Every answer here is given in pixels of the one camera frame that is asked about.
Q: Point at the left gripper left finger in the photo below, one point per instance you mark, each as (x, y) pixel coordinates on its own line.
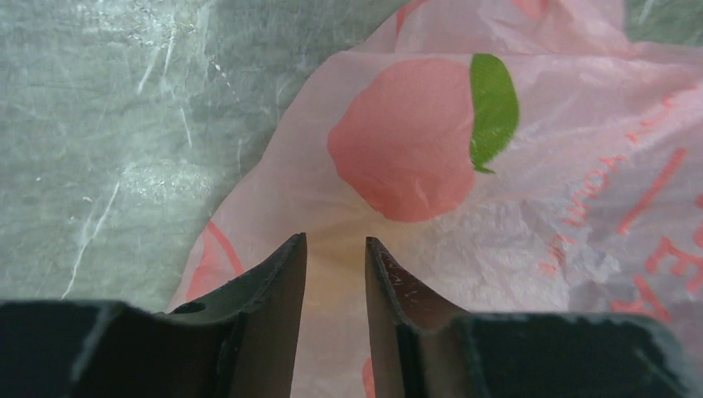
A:
(239, 340)

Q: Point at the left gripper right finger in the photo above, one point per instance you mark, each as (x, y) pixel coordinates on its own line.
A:
(423, 345)

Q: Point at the pink plastic bag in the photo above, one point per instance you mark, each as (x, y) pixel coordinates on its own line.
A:
(516, 156)

